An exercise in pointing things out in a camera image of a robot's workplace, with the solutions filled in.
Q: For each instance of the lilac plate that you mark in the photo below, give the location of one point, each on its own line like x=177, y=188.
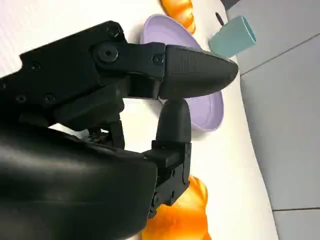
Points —
x=165, y=32

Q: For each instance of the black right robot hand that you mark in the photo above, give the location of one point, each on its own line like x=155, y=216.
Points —
x=62, y=180

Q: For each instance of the pale green mug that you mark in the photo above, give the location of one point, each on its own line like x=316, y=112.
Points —
x=230, y=37

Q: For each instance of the orange white toy bread roll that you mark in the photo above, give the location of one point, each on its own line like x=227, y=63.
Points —
x=180, y=12
x=180, y=222

